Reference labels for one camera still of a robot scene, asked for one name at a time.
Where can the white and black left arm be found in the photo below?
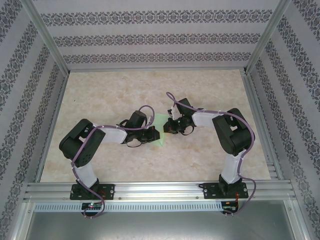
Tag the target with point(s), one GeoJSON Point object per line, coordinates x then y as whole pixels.
{"type": "Point", "coordinates": [85, 150]}

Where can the aluminium table side rail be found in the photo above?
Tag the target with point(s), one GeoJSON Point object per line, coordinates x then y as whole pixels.
{"type": "Point", "coordinates": [51, 125]}
{"type": "Point", "coordinates": [254, 100]}

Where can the grey sheet metal tray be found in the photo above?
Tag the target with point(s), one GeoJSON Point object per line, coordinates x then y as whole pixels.
{"type": "Point", "coordinates": [160, 225]}

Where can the aluminium frame bar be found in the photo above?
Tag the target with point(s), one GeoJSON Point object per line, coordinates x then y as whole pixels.
{"type": "Point", "coordinates": [298, 222]}
{"type": "Point", "coordinates": [21, 222]}

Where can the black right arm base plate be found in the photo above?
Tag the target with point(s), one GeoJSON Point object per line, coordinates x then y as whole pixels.
{"type": "Point", "coordinates": [211, 191]}

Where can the aluminium frame post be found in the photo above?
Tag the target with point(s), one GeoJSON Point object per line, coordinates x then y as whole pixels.
{"type": "Point", "coordinates": [48, 37]}
{"type": "Point", "coordinates": [266, 37]}

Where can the aluminium mounting rail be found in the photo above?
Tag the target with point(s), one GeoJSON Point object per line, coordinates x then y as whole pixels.
{"type": "Point", "coordinates": [157, 191]}

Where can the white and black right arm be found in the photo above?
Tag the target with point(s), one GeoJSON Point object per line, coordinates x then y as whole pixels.
{"type": "Point", "coordinates": [235, 135]}

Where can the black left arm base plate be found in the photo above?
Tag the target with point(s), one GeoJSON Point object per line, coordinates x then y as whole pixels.
{"type": "Point", "coordinates": [107, 191]}

